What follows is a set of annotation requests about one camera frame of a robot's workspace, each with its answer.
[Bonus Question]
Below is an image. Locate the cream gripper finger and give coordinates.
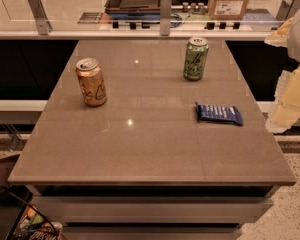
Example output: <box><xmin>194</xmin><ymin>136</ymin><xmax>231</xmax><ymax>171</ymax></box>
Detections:
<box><xmin>265</xmin><ymin>65</ymin><xmax>300</xmax><ymax>133</ymax></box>
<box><xmin>264</xmin><ymin>17</ymin><xmax>293</xmax><ymax>47</ymax></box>

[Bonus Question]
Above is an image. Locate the green soda can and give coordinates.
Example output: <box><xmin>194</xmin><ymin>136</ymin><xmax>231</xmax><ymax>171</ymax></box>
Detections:
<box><xmin>183</xmin><ymin>37</ymin><xmax>209</xmax><ymax>81</ymax></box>

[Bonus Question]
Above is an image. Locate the orange soda can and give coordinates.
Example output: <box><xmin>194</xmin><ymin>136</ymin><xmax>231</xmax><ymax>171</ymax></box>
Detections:
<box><xmin>76</xmin><ymin>58</ymin><xmax>107</xmax><ymax>106</ymax></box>

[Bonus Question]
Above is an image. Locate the cardboard box with label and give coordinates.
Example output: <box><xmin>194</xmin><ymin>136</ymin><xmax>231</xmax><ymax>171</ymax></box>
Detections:
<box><xmin>208</xmin><ymin>0</ymin><xmax>249</xmax><ymax>20</ymax></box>

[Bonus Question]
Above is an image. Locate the blue snack packet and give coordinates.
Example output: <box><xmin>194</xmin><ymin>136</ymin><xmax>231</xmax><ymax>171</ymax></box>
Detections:
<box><xmin>195</xmin><ymin>103</ymin><xmax>244</xmax><ymax>126</ymax></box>

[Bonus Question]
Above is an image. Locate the grey table drawer unit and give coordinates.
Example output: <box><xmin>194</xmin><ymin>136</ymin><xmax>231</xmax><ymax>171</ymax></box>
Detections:
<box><xmin>33</xmin><ymin>195</ymin><xmax>273</xmax><ymax>240</ymax></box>

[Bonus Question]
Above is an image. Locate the snack bag box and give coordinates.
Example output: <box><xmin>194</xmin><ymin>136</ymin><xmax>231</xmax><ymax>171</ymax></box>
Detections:
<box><xmin>7</xmin><ymin>207</ymin><xmax>68</xmax><ymax>240</ymax></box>

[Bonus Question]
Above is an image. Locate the right metal glass bracket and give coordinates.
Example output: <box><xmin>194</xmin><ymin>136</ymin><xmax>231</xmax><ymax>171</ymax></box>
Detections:
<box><xmin>276</xmin><ymin>0</ymin><xmax>300</xmax><ymax>21</ymax></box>

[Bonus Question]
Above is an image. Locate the metal glass bracket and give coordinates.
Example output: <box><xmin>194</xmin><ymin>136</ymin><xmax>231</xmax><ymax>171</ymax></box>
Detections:
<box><xmin>160</xmin><ymin>0</ymin><xmax>171</xmax><ymax>36</ymax></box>
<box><xmin>276</xmin><ymin>0</ymin><xmax>300</xmax><ymax>21</ymax></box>
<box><xmin>27</xmin><ymin>0</ymin><xmax>52</xmax><ymax>35</ymax></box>

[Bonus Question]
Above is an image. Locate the middle metal glass bracket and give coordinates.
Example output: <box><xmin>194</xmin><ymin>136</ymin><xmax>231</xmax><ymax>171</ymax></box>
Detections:
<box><xmin>160</xmin><ymin>0</ymin><xmax>171</xmax><ymax>36</ymax></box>

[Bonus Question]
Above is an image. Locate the left metal glass bracket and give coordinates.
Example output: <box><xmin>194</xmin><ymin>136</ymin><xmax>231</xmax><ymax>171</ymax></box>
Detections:
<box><xmin>27</xmin><ymin>0</ymin><xmax>52</xmax><ymax>35</ymax></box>

